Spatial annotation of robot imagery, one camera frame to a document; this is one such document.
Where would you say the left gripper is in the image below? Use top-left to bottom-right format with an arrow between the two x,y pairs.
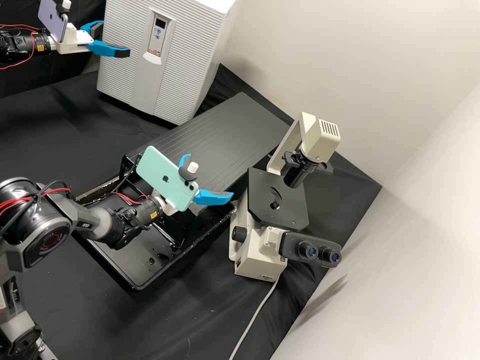
56,20 -> 131,60

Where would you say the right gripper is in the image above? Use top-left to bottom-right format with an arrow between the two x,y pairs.
151,152 -> 235,217

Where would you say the incubator door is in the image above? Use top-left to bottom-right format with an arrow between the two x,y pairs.
96,0 -> 228,127

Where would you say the white incubator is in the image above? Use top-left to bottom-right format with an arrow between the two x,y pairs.
187,0 -> 237,121

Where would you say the black platform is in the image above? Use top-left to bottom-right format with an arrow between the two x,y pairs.
120,91 -> 296,196

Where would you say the cream microscope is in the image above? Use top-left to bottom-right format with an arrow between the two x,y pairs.
228,110 -> 343,281

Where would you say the black tray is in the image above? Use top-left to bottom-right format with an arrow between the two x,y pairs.
74,179 -> 238,292

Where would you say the right wrist camera phone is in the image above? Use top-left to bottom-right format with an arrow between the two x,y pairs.
135,145 -> 202,212

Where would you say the wrist camera phone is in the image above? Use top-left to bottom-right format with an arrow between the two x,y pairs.
135,145 -> 202,212
38,0 -> 73,43

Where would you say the left wrist camera phone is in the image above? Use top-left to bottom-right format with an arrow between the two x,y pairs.
38,0 -> 73,43

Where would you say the grey cable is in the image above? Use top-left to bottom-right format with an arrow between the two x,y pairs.
227,276 -> 281,360

